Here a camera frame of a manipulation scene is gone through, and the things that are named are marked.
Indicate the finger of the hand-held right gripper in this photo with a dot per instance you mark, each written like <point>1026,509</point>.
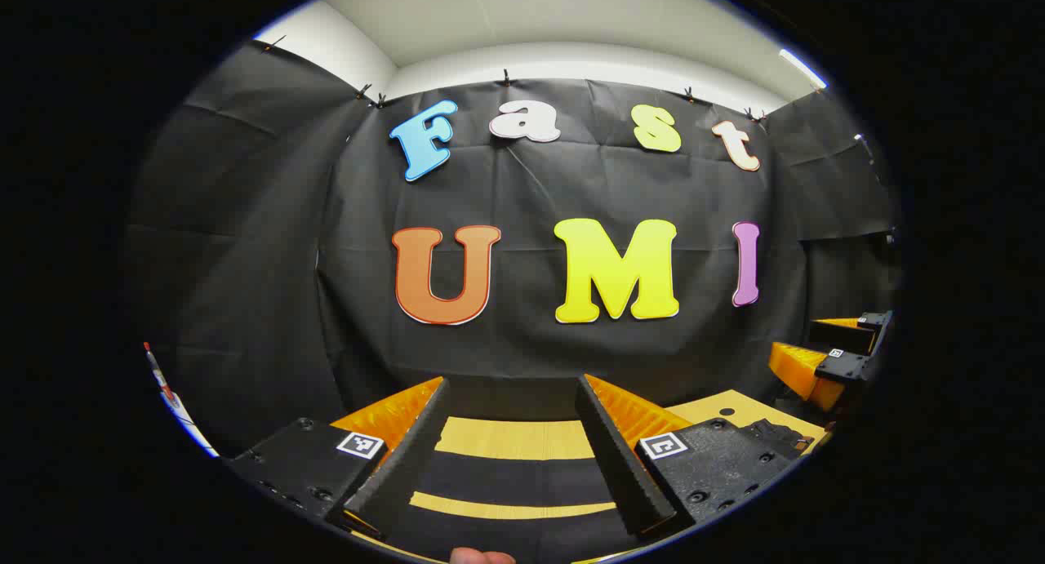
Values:
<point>841,335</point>
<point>849,368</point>

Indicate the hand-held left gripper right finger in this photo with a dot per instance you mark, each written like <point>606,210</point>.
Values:
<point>612,458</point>

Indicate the black jeans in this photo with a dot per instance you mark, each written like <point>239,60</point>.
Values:
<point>506,474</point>

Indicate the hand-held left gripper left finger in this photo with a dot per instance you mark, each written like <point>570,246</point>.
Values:
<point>408,458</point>

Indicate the red-capped plastic bottle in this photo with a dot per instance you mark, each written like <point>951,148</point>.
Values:
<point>157,372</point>

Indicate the black backdrop cloth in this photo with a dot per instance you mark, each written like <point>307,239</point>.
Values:
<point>531,188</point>

